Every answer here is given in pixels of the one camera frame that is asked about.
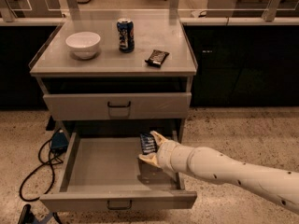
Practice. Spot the closed grey top drawer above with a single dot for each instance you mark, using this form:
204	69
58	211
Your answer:
96	106

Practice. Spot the white ceramic bowl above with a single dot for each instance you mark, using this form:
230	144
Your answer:
84	45

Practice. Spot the dark brown snack bar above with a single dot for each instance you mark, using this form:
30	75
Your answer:
157	58

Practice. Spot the grey drawer cabinet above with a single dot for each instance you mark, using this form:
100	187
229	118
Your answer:
58	71

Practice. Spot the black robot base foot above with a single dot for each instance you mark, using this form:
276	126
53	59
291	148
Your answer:
27	217

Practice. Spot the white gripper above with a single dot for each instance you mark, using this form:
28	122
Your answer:
166	154

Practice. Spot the open grey middle drawer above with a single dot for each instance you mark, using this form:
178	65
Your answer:
102	170

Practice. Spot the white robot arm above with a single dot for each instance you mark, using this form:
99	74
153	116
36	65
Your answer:
275	185

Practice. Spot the blue rxbar blueberry bar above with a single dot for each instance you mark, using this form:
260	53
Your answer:
148	143

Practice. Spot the blue power box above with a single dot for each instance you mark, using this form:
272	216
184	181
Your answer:
58	142

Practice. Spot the blue soda can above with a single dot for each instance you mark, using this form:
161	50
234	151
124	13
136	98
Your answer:
126	35

